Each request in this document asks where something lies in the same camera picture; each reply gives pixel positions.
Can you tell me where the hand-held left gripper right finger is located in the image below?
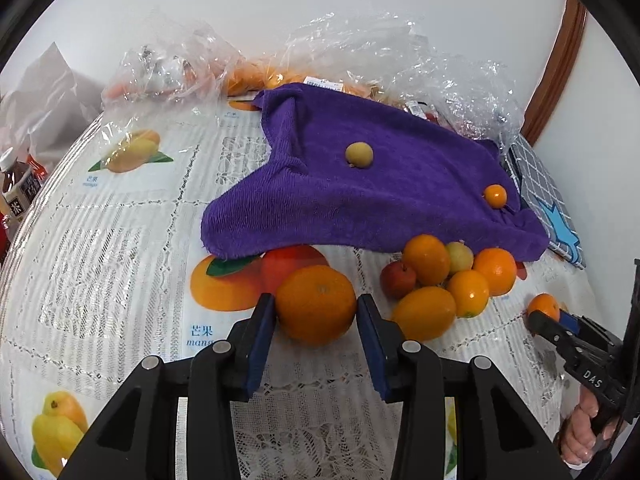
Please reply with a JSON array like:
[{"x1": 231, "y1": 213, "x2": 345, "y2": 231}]
[{"x1": 356, "y1": 294, "x2": 573, "y2": 480}]

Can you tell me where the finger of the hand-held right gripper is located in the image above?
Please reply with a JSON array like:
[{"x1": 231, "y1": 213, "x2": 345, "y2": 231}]
[
  {"x1": 559, "y1": 309, "x2": 601, "y2": 342},
  {"x1": 529, "y1": 311, "x2": 583, "y2": 366}
]

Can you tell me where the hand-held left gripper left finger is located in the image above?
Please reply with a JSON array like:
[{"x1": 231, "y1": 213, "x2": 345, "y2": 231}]
[{"x1": 57, "y1": 294, "x2": 278, "y2": 480}]

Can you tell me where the small round orange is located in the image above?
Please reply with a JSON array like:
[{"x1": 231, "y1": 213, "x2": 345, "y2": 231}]
[
  {"x1": 483, "y1": 184, "x2": 509, "y2": 208},
  {"x1": 527, "y1": 293, "x2": 561, "y2": 331}
]

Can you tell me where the oval orange kumquat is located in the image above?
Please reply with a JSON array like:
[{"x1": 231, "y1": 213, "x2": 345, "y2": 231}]
[
  {"x1": 446, "y1": 270, "x2": 490, "y2": 319},
  {"x1": 391, "y1": 286, "x2": 457, "y2": 342}
]

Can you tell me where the large orange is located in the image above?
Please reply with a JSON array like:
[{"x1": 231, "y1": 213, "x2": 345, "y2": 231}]
[{"x1": 276, "y1": 265, "x2": 358, "y2": 346}]

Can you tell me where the small red apple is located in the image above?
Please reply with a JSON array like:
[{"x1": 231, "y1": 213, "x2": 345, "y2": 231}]
[{"x1": 380, "y1": 261, "x2": 417, "y2": 300}]

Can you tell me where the small yellow-green fruit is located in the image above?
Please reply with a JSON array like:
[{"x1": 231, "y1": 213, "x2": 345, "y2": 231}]
[
  {"x1": 446, "y1": 241, "x2": 475, "y2": 275},
  {"x1": 345, "y1": 141, "x2": 374, "y2": 168}
]

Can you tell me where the purple towel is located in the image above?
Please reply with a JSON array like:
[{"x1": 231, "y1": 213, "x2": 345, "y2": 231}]
[{"x1": 200, "y1": 82, "x2": 551, "y2": 263}]

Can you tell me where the person's right hand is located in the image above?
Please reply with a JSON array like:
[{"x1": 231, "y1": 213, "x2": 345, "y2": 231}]
[{"x1": 559, "y1": 391, "x2": 623, "y2": 466}]

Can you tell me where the grey checked cushion blue star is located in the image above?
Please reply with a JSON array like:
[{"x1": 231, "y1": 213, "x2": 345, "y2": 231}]
[{"x1": 500, "y1": 132, "x2": 587, "y2": 271}]

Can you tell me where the fruit print lace tablecloth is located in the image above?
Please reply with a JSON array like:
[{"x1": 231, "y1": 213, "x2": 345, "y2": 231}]
[{"x1": 0, "y1": 95, "x2": 640, "y2": 480}]

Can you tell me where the plastic bag of oranges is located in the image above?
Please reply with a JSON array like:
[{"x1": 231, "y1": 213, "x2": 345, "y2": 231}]
[{"x1": 225, "y1": 57, "x2": 303, "y2": 97}]

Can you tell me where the clear plastic bag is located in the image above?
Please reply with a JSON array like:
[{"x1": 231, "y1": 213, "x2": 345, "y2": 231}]
[
  {"x1": 285, "y1": 12, "x2": 523, "y2": 147},
  {"x1": 102, "y1": 10, "x2": 246, "y2": 107}
]

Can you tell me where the red white packet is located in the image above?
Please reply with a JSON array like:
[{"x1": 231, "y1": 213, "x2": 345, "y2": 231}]
[{"x1": 25, "y1": 154, "x2": 50, "y2": 185}]

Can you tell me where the dark tea bottle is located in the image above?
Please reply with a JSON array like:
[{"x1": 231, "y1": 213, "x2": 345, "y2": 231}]
[{"x1": 0, "y1": 149, "x2": 41, "y2": 226}]

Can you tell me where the white plastic bag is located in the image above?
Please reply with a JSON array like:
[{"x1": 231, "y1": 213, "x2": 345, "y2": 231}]
[{"x1": 0, "y1": 42, "x2": 103, "y2": 161}]

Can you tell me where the brown wooden door frame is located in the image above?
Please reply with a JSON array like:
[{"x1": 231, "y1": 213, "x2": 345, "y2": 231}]
[{"x1": 520, "y1": 0, "x2": 588, "y2": 146}]

